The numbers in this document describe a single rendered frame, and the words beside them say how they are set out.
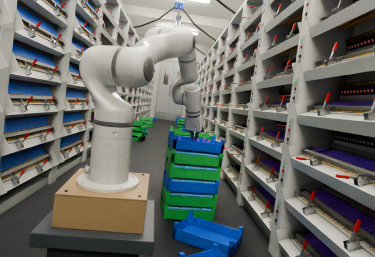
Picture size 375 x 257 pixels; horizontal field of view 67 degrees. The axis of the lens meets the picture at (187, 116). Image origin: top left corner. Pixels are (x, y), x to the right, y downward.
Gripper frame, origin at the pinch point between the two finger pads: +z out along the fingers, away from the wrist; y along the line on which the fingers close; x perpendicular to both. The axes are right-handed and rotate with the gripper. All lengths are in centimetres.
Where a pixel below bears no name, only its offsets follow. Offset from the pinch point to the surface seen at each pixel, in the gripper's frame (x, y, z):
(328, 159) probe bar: -36, 67, -26
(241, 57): 125, 3, -7
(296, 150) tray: -20, 56, -16
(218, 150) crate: -3.5, 15.6, 4.5
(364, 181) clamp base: -57, 74, -35
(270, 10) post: 79, 30, -57
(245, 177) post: 21, 28, 44
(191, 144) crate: -9.9, 1.7, -1.1
